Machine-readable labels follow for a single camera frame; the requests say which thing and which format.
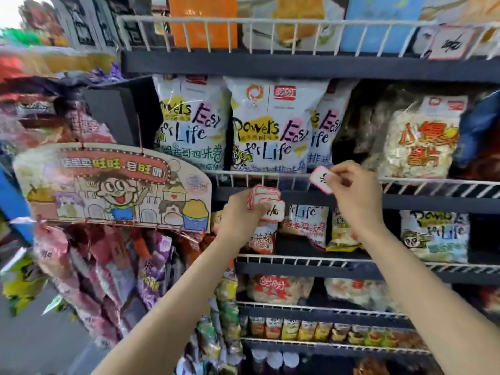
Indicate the person's left hand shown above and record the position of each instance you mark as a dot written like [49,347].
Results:
[238,222]

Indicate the person's right hand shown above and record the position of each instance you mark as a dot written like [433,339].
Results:
[361,195]

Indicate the stack of red-bordered price tags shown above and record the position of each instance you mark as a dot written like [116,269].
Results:
[273,210]

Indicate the dark grey metal shelf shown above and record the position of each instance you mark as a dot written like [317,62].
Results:
[273,66]

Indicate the person's right forearm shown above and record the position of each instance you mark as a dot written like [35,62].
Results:
[429,300]

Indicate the person's left forearm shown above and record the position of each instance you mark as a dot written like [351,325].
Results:
[175,316]

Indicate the clear plastic label holder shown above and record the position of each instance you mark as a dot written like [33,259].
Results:
[424,56]

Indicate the white printed snack bag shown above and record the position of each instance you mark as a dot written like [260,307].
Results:
[273,132]
[267,238]
[328,128]
[433,238]
[187,124]
[304,226]

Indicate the yellow cat-print snack bag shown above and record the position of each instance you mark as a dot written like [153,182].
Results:
[341,234]

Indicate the clear red-print snack bag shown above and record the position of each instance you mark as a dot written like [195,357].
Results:
[355,292]
[277,289]

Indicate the clear orange-print chip bag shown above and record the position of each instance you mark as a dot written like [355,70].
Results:
[422,144]

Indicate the cartoon cutout sign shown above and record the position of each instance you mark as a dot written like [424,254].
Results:
[117,183]

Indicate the dark blue snack bag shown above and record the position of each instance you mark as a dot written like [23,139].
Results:
[476,128]

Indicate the row of colourful snack packets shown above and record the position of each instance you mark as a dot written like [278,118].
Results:
[109,269]

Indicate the light blue cake box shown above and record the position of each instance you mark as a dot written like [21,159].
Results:
[383,7]

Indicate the black white snack packet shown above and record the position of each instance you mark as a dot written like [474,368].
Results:
[133,35]
[103,19]
[76,19]

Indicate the orange cake box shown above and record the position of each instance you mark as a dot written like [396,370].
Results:
[203,7]

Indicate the blue panel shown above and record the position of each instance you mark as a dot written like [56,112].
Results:
[13,206]

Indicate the pile of orange yellow packets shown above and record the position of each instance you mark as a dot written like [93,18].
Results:
[47,93]

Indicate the row of green bottles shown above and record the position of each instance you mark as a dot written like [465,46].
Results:
[19,38]

